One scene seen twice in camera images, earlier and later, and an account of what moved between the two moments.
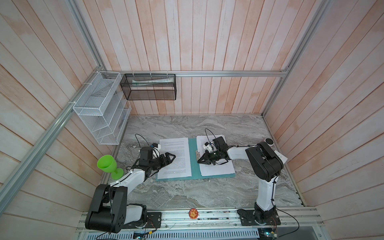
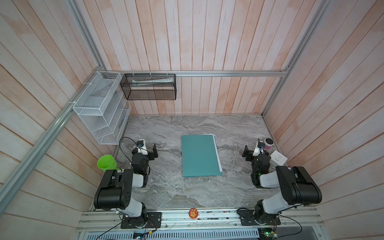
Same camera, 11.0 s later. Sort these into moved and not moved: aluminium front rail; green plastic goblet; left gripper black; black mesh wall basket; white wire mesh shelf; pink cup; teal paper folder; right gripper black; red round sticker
Moved: right gripper black; left gripper black; teal paper folder
Not moved: pink cup; white wire mesh shelf; aluminium front rail; green plastic goblet; red round sticker; black mesh wall basket
